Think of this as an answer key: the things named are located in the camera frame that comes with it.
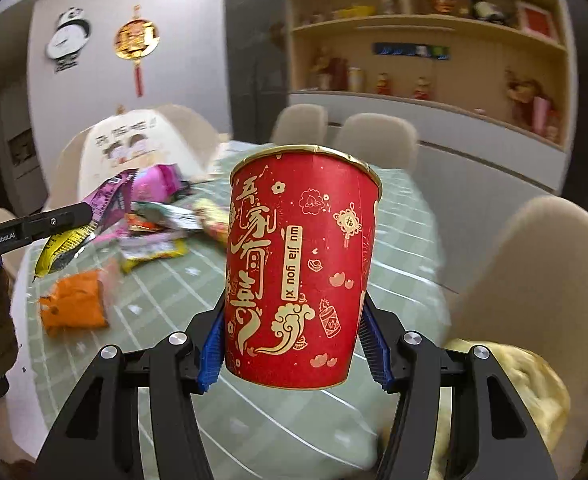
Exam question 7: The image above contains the pink box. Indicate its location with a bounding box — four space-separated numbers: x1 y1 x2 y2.
131 162 192 203

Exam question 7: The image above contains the dark grey tall cabinet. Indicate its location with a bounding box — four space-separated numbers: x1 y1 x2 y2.
224 0 289 141

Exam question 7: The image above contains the white printed bag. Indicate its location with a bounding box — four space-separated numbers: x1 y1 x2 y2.
76 107 199 201

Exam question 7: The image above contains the large doll figurine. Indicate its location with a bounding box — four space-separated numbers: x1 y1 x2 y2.
504 67 562 141

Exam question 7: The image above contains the yellow red snack packet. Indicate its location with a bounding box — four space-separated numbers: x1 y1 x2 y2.
194 197 232 246

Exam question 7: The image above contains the yellow white snack packet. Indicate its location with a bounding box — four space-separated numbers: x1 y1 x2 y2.
121 239 187 273

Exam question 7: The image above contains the red paper cup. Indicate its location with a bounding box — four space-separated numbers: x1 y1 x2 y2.
222 144 383 391

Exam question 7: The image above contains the red gold figurine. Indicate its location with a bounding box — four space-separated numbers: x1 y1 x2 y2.
311 45 349 91

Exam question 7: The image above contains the purple snack wrapper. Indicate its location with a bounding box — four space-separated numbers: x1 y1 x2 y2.
81 172 140 241

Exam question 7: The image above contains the yellow plastic bag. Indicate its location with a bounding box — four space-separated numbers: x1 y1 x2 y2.
379 337 572 480

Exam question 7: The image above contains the orange snack packet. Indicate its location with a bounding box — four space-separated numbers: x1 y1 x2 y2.
39 269 112 336

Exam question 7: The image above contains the yellow bowl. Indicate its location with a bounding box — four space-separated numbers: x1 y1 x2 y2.
331 5 377 20

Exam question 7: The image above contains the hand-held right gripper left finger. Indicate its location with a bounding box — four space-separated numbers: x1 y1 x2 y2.
36 305 225 480

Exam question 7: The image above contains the pink white snack packet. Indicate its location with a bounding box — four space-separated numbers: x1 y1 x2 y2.
119 230 185 261

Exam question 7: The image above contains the wooden wall shelf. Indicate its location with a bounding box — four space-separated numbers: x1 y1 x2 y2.
284 0 574 151

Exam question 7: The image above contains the red gold knot ornament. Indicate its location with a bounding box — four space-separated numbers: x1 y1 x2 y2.
114 5 161 98

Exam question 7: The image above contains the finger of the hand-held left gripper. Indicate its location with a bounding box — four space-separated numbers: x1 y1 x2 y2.
21 202 95 241
49 242 91 268

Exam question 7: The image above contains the white sideboard cabinet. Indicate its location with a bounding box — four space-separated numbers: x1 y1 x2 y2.
286 91 569 196

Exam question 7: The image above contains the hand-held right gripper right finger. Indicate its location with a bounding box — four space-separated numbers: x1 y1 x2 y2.
359 300 559 480

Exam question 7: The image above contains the black white plush toy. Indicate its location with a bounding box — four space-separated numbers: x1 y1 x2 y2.
471 0 507 23

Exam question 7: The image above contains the pink cup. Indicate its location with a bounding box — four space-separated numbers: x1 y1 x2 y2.
534 97 554 133

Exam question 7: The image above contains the red framed picture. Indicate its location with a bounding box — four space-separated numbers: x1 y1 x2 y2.
516 0 557 41

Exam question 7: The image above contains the panda wall clock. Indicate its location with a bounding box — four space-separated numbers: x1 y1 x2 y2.
45 5 95 73

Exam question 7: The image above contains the blue sign strip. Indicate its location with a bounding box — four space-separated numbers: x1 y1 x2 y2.
372 42 449 59

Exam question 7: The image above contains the green checked tablecloth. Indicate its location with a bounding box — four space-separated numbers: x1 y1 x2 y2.
11 142 452 480

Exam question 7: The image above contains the yellow black snack wrapper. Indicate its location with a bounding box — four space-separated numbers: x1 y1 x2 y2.
31 225 97 281

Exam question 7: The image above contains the green silver snack packet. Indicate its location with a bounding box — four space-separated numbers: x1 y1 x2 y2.
131 200 205 233

